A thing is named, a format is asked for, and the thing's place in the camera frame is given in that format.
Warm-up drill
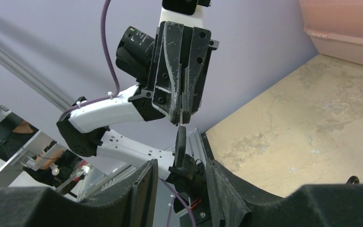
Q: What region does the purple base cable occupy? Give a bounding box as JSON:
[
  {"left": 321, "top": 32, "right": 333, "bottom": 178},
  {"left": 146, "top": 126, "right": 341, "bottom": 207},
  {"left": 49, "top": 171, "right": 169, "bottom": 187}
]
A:
[{"left": 159, "top": 178, "right": 198, "bottom": 227}]

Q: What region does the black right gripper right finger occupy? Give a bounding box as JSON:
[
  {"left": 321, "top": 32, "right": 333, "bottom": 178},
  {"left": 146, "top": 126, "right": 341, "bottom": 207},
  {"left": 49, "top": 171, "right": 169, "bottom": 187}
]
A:
[{"left": 206, "top": 159, "right": 363, "bottom": 227}]

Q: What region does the pink plastic toolbox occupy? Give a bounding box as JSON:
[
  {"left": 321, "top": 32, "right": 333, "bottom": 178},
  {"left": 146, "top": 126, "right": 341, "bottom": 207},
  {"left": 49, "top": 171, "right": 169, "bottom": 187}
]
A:
[{"left": 299, "top": 0, "right": 363, "bottom": 65}]

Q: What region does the black Kaijing padlock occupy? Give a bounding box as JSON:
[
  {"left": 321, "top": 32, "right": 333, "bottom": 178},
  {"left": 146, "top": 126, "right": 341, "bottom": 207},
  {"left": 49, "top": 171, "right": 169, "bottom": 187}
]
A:
[{"left": 178, "top": 108, "right": 183, "bottom": 126}]

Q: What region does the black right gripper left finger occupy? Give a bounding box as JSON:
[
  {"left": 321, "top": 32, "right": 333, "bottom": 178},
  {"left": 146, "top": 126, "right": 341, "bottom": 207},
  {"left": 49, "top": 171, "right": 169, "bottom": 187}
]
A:
[{"left": 0, "top": 159, "right": 158, "bottom": 227}]

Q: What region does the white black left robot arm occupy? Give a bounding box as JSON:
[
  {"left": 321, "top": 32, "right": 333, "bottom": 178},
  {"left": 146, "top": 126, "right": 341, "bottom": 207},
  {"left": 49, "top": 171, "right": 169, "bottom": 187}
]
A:
[{"left": 57, "top": 21, "right": 219, "bottom": 184}]

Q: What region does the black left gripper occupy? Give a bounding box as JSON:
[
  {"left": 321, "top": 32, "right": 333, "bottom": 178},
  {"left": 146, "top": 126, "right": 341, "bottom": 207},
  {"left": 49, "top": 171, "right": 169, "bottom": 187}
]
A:
[{"left": 151, "top": 21, "right": 219, "bottom": 125}]

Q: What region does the single black key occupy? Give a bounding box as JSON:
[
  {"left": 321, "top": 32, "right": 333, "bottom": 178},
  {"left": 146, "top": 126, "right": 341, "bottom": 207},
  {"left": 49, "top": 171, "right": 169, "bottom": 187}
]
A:
[{"left": 174, "top": 125, "right": 187, "bottom": 167}]

